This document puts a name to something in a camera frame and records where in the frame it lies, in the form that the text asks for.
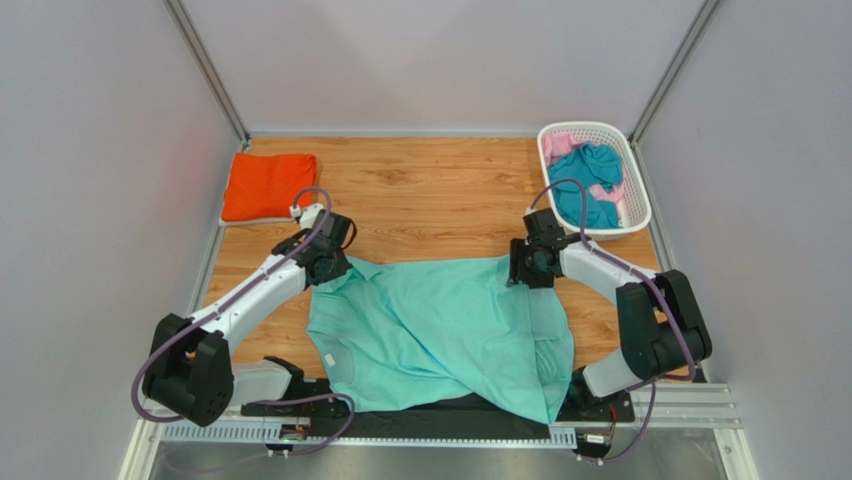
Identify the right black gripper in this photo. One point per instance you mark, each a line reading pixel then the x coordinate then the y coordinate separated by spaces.
pixel 529 267

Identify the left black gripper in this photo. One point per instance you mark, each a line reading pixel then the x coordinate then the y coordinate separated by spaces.
pixel 340 268

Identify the mint green t-shirt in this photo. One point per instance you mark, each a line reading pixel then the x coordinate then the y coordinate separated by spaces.
pixel 397 336

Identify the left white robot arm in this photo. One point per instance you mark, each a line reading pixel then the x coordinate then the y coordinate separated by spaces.
pixel 190 370

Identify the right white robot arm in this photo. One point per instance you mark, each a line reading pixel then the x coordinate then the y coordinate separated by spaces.
pixel 661 327

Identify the folded orange t-shirt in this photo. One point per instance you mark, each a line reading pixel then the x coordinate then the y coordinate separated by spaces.
pixel 269 181

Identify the teal blue t-shirt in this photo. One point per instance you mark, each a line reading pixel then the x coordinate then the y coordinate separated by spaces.
pixel 568 202

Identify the pink t-shirt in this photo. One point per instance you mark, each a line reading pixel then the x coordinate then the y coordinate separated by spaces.
pixel 556 143

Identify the white plastic laundry basket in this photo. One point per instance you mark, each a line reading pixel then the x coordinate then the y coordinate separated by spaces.
pixel 634 209

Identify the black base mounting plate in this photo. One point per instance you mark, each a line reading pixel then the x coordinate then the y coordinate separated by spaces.
pixel 466 418

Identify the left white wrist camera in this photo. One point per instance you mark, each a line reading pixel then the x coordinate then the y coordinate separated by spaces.
pixel 307 217

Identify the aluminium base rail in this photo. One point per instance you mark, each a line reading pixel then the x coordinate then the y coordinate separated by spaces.
pixel 668 406

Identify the left aluminium corner post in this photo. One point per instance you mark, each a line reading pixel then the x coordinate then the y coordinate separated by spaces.
pixel 186 27

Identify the aluminium corner post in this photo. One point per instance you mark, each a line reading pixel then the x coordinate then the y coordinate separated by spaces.
pixel 686 48
pixel 186 27

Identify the right aluminium corner post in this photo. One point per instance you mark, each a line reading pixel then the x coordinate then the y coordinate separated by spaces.
pixel 686 48

